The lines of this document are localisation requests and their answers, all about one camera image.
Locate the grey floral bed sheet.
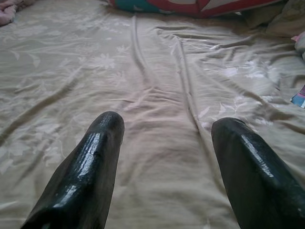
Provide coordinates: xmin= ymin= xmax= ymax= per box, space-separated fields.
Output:
xmin=0 ymin=0 xmax=305 ymax=229

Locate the colourful comic book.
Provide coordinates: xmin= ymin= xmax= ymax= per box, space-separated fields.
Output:
xmin=290 ymin=84 xmax=305 ymax=109

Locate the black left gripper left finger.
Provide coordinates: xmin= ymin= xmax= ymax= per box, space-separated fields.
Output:
xmin=20 ymin=111 xmax=126 ymax=229

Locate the pink cartoon print blanket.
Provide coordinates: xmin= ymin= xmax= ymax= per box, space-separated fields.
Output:
xmin=0 ymin=0 xmax=36 ymax=27

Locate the red white blue bolster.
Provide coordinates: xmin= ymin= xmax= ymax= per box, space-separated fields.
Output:
xmin=108 ymin=0 xmax=284 ymax=19

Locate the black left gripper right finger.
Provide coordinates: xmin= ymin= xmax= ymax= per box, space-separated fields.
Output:
xmin=211 ymin=116 xmax=305 ymax=229

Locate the flat grey floral pillow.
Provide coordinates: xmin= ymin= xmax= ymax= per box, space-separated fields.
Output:
xmin=265 ymin=0 xmax=305 ymax=38

